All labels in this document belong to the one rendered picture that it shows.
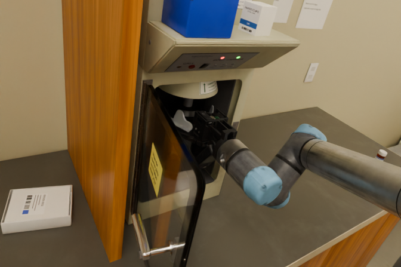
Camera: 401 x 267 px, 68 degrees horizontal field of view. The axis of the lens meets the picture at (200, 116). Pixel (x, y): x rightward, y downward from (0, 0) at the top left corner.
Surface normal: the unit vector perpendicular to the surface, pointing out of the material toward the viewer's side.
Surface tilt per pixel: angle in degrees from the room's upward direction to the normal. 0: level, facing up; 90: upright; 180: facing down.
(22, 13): 90
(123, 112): 90
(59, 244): 0
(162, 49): 90
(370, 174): 63
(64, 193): 0
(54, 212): 0
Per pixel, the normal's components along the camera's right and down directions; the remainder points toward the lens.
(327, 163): -0.92, -0.23
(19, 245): 0.18, -0.86
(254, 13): -0.77, 0.18
